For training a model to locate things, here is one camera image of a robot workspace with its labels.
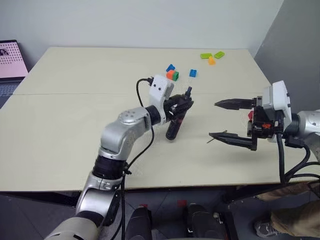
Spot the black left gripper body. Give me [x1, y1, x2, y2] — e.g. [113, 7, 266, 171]
[163, 94, 181, 121]

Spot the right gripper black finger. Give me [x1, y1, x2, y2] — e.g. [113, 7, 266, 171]
[214, 98, 258, 111]
[208, 131, 258, 151]

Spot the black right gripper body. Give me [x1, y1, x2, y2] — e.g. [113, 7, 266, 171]
[246, 95, 279, 151]

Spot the thin metal screwdriver bit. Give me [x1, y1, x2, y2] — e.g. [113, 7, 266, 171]
[206, 129, 228, 145]

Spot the orange and green toy block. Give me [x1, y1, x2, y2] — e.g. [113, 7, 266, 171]
[165, 69, 180, 82]

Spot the grey sneaker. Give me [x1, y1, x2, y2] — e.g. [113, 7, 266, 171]
[254, 219, 284, 239]

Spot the khaki trouser leg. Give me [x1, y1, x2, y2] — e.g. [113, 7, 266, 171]
[256, 181, 320, 238]

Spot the open laptop with pink screen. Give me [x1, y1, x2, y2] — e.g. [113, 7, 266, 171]
[0, 39, 30, 109]

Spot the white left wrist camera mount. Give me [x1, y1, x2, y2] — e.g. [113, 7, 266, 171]
[148, 74, 175, 125]

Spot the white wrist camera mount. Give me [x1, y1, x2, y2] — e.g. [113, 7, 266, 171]
[261, 80, 292, 144]
[148, 74, 175, 125]

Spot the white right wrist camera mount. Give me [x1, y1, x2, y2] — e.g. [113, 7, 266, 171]
[261, 80, 292, 144]

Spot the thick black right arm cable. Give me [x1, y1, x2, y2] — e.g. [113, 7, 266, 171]
[274, 111, 288, 185]

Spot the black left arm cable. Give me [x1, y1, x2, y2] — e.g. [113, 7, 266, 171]
[119, 76, 156, 240]

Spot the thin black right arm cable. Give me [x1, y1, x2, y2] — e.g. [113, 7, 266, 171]
[283, 134, 320, 185]

